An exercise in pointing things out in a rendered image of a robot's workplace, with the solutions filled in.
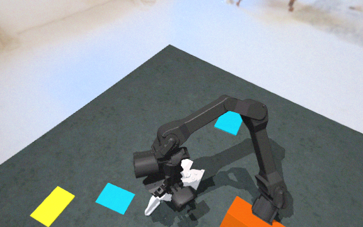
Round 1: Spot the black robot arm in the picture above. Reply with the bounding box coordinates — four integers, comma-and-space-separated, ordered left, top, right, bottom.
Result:
133, 95, 289, 226

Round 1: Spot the yellow flat plate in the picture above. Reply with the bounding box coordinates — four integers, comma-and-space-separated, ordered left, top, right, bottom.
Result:
30, 186, 75, 227

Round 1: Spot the cyan flat square plate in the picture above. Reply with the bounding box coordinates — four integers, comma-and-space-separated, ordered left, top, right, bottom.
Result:
214, 111, 242, 135

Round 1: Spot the cyan flat rectangular patch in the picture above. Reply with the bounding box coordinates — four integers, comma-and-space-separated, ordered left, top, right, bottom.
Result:
96, 183, 135, 214

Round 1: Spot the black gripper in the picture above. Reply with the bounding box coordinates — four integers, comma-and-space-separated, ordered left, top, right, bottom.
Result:
160, 164, 195, 209

